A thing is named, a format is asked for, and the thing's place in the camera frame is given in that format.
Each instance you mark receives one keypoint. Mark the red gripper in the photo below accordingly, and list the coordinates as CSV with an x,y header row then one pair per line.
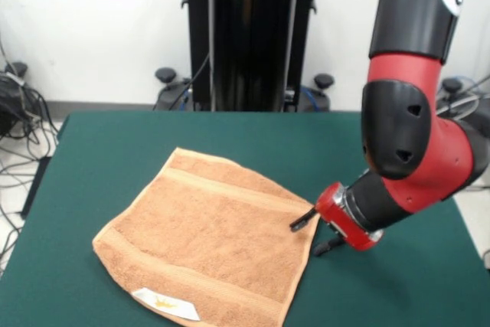
x,y
340,223

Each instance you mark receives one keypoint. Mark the tan terry towel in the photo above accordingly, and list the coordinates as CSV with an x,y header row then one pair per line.
x,y
206,235

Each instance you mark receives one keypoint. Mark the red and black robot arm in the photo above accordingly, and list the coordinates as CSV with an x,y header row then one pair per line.
x,y
413,86

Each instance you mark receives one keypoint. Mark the dark green table cloth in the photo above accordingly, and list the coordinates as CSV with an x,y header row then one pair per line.
x,y
383,285

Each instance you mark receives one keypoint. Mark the grey stand base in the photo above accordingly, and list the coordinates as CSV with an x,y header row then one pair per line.
x,y
7,112
451,85

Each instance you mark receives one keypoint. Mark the black pedestal levelling knob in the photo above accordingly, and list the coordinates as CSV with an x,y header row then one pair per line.
x,y
165,74
324,81

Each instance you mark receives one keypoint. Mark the black pedestal base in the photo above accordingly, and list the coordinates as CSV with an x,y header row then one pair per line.
x,y
168,97

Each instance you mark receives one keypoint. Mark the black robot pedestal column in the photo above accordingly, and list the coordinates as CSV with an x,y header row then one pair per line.
x,y
249,36

